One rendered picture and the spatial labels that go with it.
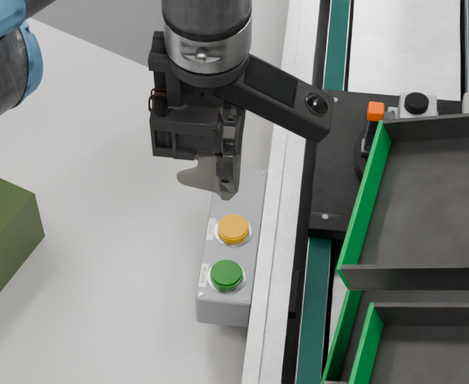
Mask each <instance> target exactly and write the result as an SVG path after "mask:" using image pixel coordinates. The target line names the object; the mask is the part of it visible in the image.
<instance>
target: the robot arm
mask: <svg viewBox="0 0 469 384"><path fill-rule="evenodd" d="M55 1H57V0H0V116H1V115H2V114H4V113H5V112H6V111H8V110H10V109H13V108H15V107H17V106H18V105H20V104H21V103H22V102H23V100H24V99H25V98H26V97H27V96H29V95H30V94H32V93H33V92H34V91H36V89H37V88H38V86H39V85H40V83H41V80H42V77H43V57H42V53H41V50H40V46H39V43H38V41H37V39H36V37H35V35H34V33H31V32H30V30H29V24H28V23H27V22H26V20H27V19H28V18H30V17H32V16H34V15H35V14H36V13H38V12H39V11H41V10H43V9H44V8H46V7H47V6H49V5H51V4H52V3H53V2H55ZM161 10H162V17H163V27H164V31H157V30H155V31H154V34H153V39H152V48H151V50H150V53H149V55H148V70H149V71H153V75H154V83H155V87H154V88H153V89H152V90H151V95H150V97H149V99H148V110H149V112H150V117H149V126H150V133H151V141H152V154H153V156H158V157H166V158H173V159H180V160H189V161H194V159H195V160H197V161H198V165H197V166H196V167H194V168H189V169H186V170H182V171H179V172H177V180H178V181H179V182H180V183H181V184H183V185H186V186H189V187H195V188H198V189H201V190H207V191H211V192H214V193H217V194H218V195H219V196H220V197H221V199H222V200H230V199H231V198H232V197H233V196H234V195H235V194H236V193H237V192H238V188H239V184H240V173H241V152H242V142H243V132H244V122H245V116H246V110H249V111H250V112H252V113H254V114H256V115H258V116H260V117H262V118H264V119H266V120H268V121H270V122H272V123H274V124H276V125H278V126H280V127H282V128H284V129H286V130H288V131H290V132H292V133H294V134H296V135H298V136H300V137H302V138H304V139H306V140H308V141H311V142H313V143H319V142H321V141H322V140H323V139H324V138H325V137H326V136H327V135H328V134H329V133H330V132H331V127H332V119H333V106H334V98H333V96H332V95H331V94H328V93H327V92H325V91H322V90H321V89H319V88H316V87H314V86H313V85H310V84H308V83H307V82H304V81H303V80H301V79H300V78H297V77H295V76H294V75H291V74H289V73H287V72H285V71H283V70H281V69H279V68H277V67H275V66H274V65H272V64H270V63H268V62H266V61H264V60H262V59H260V58H258V57H256V56H254V55H252V54H250V48H251V46H252V0H161ZM153 91H154V94H152V92H153ZM151 100H152V108H151V105H150V102H151Z"/></svg>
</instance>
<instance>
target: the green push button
mask: <svg viewBox="0 0 469 384"><path fill-rule="evenodd" d="M242 278H243V272H242V269H241V266H240V265H239V264H238V263H236V262H235V261H232V260H222V261H218V262H216V263H215V264H214V265H213V266H212V269H211V271H210V279H211V282H212V284H213V285H214V286H215V287H216V288H218V289H220V290H233V289H235V288H236V287H238V286H239V285H240V284H241V281H242Z"/></svg>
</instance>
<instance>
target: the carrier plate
mask: <svg viewBox="0 0 469 384"><path fill-rule="evenodd" d="M322 91H325V92H327V93H328V94H331V95H332V96H333V98H334V106H333V119H332V127H331V132H330V133H329V134H328V135H327V136H326V137H325V138H324V139H323V140H322V141H321V142H319V143H316V152H315V160H314V175H313V184H312V192H311V208H310V216H309V224H308V236H309V237H315V238H331V239H339V240H344V239H345V237H346V232H347V229H348V226H349V221H350V218H351V215H352V213H353V208H354V205H355V202H356V198H357V195H358V192H359V187H360V184H361V183H360V181H359V179H358V178H357V177H356V173H355V171H354V168H353V152H354V146H355V143H356V139H357V137H358V135H359V134H360V133H361V132H362V130H363V129H364V128H365V127H366V126H368V120H367V110H368V105H369V102H370V101H373V102H380V103H384V111H385V112H388V108H389V107H398V103H399V98H400V95H390V94H373V93H365V92H355V91H339V90H330V89H322ZM437 111H438V113H439V115H447V114H462V101H453V100H443V99H437Z"/></svg>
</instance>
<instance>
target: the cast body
mask: <svg viewBox="0 0 469 384"><path fill-rule="evenodd" d="M388 112H392V113H396V117H395V119H400V118H411V117H428V116H438V115H439V113H438V111H437V97H436V95H432V94H423V93H420V92H412V93H407V92H401V93H400V98H399V103H398V107H389V108H388Z"/></svg>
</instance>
